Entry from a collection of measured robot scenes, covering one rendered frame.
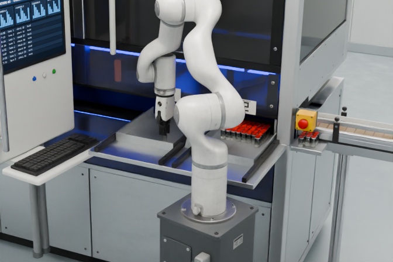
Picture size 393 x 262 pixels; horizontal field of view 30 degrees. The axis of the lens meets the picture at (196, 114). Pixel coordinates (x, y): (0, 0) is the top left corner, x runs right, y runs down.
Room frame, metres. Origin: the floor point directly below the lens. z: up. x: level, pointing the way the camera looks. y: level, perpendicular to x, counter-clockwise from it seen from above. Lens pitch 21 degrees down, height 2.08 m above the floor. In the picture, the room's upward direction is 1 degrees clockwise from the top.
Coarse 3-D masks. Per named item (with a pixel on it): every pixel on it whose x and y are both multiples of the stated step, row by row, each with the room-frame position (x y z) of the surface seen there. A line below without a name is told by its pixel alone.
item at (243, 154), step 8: (216, 136) 2.84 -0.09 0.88; (272, 136) 2.85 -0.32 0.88; (232, 144) 2.76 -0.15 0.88; (240, 144) 2.76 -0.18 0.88; (248, 144) 2.76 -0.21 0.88; (264, 144) 2.76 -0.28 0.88; (232, 152) 2.68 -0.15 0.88; (240, 152) 2.68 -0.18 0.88; (248, 152) 2.68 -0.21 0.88; (256, 152) 2.69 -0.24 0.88; (232, 160) 2.58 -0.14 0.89; (240, 160) 2.57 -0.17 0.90; (248, 160) 2.55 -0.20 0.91; (256, 160) 2.58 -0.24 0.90
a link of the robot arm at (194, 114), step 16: (192, 96) 2.21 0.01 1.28; (208, 96) 2.22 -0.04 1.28; (176, 112) 2.18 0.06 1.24; (192, 112) 2.16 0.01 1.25; (208, 112) 2.17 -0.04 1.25; (192, 128) 2.15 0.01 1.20; (208, 128) 2.18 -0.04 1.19; (192, 144) 2.19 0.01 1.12; (208, 144) 2.18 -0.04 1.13; (224, 144) 2.23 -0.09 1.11; (192, 160) 2.22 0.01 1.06; (208, 160) 2.17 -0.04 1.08; (224, 160) 2.20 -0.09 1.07
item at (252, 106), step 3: (243, 99) 2.84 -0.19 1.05; (243, 102) 2.84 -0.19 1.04; (249, 102) 2.83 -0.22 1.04; (252, 102) 2.82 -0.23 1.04; (255, 102) 2.82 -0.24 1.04; (246, 105) 2.83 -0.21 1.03; (249, 105) 2.83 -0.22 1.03; (252, 105) 2.82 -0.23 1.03; (255, 105) 2.82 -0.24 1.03; (246, 108) 2.83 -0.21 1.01; (249, 108) 2.83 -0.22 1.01; (252, 108) 2.82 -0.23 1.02; (255, 108) 2.82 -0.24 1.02; (246, 111) 2.83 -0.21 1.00; (249, 111) 2.83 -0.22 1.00; (252, 111) 2.82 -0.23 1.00; (255, 111) 2.82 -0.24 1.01; (252, 114) 2.82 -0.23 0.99; (255, 114) 2.82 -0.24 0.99
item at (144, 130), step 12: (144, 120) 3.00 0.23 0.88; (156, 120) 3.00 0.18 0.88; (120, 132) 2.81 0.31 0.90; (132, 132) 2.86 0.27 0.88; (144, 132) 2.87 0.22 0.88; (156, 132) 2.87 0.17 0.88; (180, 132) 2.88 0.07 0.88; (144, 144) 2.73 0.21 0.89; (156, 144) 2.71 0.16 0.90; (168, 144) 2.69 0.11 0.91
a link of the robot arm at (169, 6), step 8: (160, 0) 2.43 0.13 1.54; (168, 0) 2.42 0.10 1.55; (176, 0) 2.43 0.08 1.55; (160, 8) 2.42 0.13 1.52; (168, 8) 2.41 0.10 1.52; (176, 8) 2.42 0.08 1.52; (184, 8) 2.42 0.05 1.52; (160, 16) 2.43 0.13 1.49; (168, 16) 2.42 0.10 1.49; (176, 16) 2.42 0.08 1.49; (184, 16) 2.43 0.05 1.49; (176, 24) 2.63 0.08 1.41
